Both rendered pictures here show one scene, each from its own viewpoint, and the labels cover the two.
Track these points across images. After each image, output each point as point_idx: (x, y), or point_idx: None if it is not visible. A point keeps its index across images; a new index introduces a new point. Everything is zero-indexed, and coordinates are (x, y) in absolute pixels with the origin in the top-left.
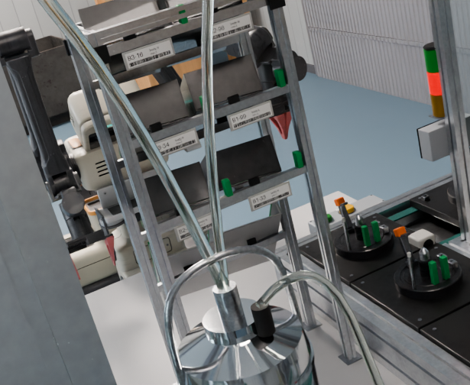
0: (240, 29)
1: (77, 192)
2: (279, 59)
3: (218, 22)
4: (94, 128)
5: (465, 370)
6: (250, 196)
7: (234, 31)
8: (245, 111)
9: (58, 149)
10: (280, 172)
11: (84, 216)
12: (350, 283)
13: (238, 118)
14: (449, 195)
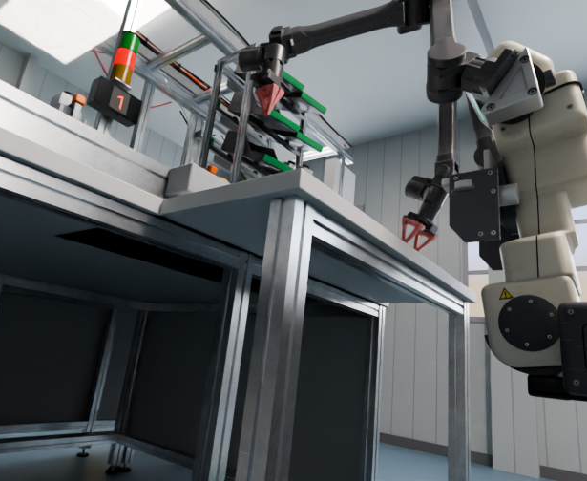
0: (231, 88)
1: (410, 179)
2: (219, 94)
3: (238, 88)
4: (481, 119)
5: None
6: (230, 164)
7: (233, 90)
8: (230, 123)
9: (437, 147)
10: (235, 149)
11: (423, 201)
12: None
13: (233, 127)
14: None
